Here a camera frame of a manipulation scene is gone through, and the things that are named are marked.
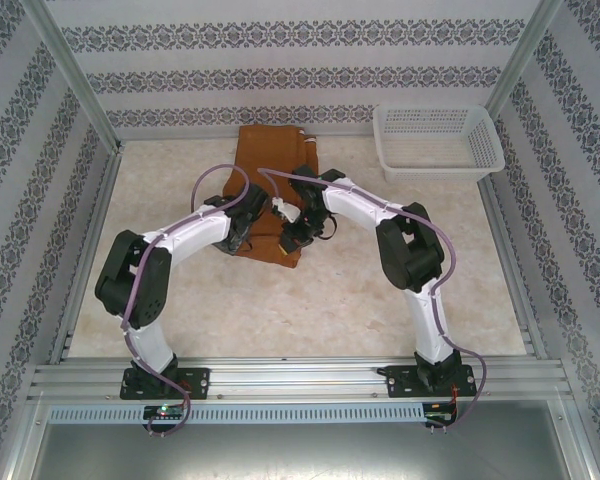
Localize right small circuit board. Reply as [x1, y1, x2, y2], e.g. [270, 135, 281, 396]
[425, 402, 459, 425]

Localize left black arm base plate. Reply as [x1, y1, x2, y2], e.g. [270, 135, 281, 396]
[119, 367, 212, 402]

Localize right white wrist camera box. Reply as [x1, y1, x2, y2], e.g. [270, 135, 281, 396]
[270, 197, 301, 225]

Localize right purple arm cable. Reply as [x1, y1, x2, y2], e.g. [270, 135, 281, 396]
[259, 167, 489, 431]

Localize right aluminium frame post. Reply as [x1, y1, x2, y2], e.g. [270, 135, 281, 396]
[483, 0, 566, 124]

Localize grey slotted cable duct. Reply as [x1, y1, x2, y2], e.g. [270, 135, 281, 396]
[47, 403, 426, 424]

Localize white plastic mesh basket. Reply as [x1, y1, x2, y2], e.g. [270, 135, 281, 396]
[372, 103, 506, 184]

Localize grey sheet metal panel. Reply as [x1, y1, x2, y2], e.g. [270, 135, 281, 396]
[9, 399, 599, 480]

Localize left small circuit board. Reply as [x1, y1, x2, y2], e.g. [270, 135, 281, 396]
[143, 405, 187, 420]

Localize small circuit board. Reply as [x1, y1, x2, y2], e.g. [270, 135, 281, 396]
[143, 405, 187, 420]
[425, 402, 459, 425]

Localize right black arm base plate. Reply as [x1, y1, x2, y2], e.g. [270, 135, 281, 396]
[384, 364, 479, 400]

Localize aluminium side rail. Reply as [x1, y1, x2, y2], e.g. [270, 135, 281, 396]
[48, 144, 126, 365]
[478, 177, 549, 360]

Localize left aluminium frame post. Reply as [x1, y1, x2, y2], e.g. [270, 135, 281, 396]
[22, 0, 124, 151]

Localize aluminium back rail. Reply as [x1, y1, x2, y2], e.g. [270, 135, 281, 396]
[115, 130, 381, 143]

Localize aluminium frame post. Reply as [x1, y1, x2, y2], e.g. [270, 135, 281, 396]
[22, 0, 124, 151]
[483, 0, 566, 124]

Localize left aluminium side rail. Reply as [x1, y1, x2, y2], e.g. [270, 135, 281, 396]
[48, 144, 126, 365]

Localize aluminium mounting rail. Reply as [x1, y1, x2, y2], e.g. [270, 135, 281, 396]
[28, 357, 567, 402]

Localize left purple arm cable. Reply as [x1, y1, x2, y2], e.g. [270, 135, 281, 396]
[121, 164, 251, 437]

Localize brown long pants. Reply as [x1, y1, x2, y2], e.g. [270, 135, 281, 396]
[222, 124, 324, 270]

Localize right aluminium side rail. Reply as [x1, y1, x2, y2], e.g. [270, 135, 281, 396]
[478, 177, 549, 360]

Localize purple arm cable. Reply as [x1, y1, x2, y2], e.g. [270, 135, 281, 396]
[121, 164, 251, 437]
[259, 167, 489, 431]

